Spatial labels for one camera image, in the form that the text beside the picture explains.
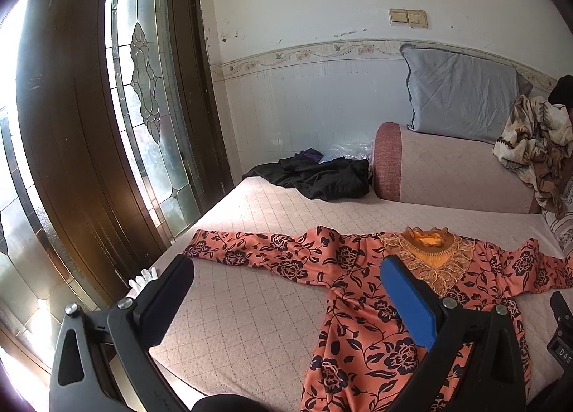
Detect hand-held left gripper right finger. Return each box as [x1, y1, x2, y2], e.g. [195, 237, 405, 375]
[380, 255, 531, 412]

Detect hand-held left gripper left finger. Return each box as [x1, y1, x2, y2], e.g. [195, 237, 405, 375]
[48, 255, 195, 412]

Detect orange floral long-sleeved top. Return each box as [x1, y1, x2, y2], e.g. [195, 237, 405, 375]
[183, 225, 573, 412]

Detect white glove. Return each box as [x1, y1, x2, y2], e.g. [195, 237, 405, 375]
[128, 267, 160, 293]

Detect pink quilted bed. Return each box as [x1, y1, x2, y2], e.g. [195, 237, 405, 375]
[127, 177, 573, 412]

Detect striped sheet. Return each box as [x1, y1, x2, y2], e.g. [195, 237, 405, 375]
[543, 179, 573, 256]

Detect pink bolster cushion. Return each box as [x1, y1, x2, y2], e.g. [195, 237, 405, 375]
[373, 122, 545, 215]

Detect black cloth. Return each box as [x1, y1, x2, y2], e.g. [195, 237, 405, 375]
[244, 157, 372, 203]

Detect clear plastic bag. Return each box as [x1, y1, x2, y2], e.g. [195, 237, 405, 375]
[320, 139, 375, 168]

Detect wooden stained glass door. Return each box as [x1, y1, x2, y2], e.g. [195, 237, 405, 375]
[0, 0, 234, 377]

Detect beige floral blanket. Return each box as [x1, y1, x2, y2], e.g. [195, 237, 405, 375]
[493, 94, 573, 220]

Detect grey pillow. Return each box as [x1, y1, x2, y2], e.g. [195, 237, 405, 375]
[400, 43, 534, 145]

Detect dark cloth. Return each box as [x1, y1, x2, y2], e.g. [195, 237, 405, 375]
[548, 75, 573, 106]

